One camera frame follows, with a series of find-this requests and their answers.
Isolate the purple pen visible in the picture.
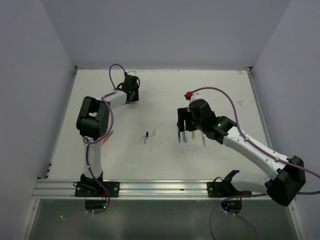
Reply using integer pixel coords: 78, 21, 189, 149
182, 120, 188, 143

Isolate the dark green pen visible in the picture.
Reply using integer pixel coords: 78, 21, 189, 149
177, 130, 181, 143

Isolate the orange highlighter pen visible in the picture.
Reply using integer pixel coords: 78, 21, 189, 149
101, 130, 114, 146

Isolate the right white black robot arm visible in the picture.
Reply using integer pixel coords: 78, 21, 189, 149
177, 99, 306, 207

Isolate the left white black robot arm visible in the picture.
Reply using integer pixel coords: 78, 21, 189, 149
76, 73, 140, 197

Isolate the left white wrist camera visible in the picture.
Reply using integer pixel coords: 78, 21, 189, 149
126, 70, 137, 77

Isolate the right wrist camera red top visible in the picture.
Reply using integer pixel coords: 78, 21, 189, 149
184, 91, 203, 103

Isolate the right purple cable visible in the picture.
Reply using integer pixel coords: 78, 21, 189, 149
191, 86, 320, 240

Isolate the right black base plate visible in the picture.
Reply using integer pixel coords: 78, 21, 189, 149
206, 181, 252, 198

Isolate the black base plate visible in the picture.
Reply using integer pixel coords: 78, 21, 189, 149
73, 181, 120, 198
206, 181, 252, 198

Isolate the right side aluminium rail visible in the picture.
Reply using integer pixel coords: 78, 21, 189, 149
245, 67, 274, 149

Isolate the aluminium rail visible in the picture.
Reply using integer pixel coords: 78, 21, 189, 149
245, 67, 274, 149
31, 177, 276, 200

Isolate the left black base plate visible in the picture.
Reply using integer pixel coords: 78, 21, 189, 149
73, 181, 120, 198

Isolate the aluminium front rail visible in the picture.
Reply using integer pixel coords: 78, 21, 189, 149
31, 177, 276, 200

